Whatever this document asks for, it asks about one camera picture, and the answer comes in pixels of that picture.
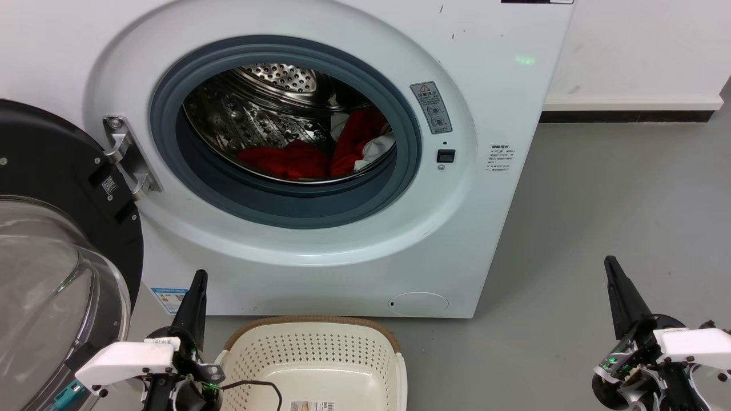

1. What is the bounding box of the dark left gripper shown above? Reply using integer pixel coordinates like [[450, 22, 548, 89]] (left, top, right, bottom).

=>
[[143, 271, 224, 411]]

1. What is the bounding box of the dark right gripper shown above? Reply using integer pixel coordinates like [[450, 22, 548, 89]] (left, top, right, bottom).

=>
[[591, 256, 709, 411]]

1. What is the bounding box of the red and white garment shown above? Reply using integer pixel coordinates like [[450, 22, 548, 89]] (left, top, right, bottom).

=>
[[236, 106, 396, 182]]

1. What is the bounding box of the cream perforated laundry basket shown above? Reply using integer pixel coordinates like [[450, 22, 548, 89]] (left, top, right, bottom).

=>
[[214, 316, 408, 411]]

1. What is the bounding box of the stainless steel washing machine drum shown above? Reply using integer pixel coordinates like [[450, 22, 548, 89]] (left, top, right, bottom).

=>
[[183, 63, 397, 184]]

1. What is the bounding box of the black washer door with glass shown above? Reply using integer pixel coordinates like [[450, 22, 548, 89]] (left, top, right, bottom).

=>
[[0, 98, 144, 411]]

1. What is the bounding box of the blue energy label sticker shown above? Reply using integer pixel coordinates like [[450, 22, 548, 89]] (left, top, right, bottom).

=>
[[151, 287, 189, 316]]

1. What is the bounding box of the grey rubber door gasket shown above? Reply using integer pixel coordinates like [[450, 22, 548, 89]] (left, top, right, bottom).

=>
[[150, 35, 423, 230]]

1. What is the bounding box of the white front-load washing machine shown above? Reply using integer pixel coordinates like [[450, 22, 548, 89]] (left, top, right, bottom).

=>
[[0, 0, 576, 319]]

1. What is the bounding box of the silver metal door hinge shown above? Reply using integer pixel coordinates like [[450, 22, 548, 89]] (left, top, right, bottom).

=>
[[103, 114, 163, 202]]

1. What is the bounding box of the round white filter cover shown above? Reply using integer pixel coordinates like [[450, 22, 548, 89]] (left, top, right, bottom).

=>
[[388, 292, 449, 316]]

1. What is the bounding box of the grey warning sticker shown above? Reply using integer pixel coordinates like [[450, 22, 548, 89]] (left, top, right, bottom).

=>
[[410, 81, 453, 135]]

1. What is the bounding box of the thin black cable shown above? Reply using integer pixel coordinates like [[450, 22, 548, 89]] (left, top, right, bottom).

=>
[[220, 380, 283, 411]]

